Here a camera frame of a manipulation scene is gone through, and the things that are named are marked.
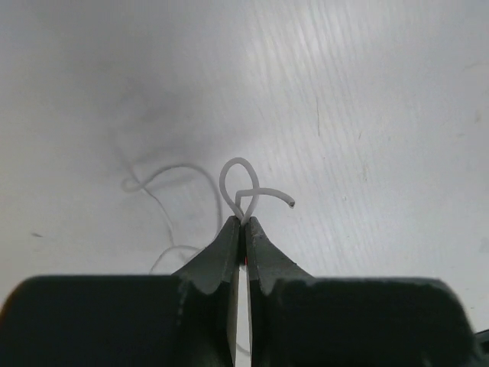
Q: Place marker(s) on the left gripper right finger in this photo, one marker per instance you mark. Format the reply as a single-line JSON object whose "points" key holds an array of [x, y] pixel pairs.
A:
{"points": [[300, 320]]}

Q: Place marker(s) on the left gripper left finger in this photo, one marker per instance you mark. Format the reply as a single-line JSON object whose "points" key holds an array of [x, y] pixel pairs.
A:
{"points": [[187, 318]]}

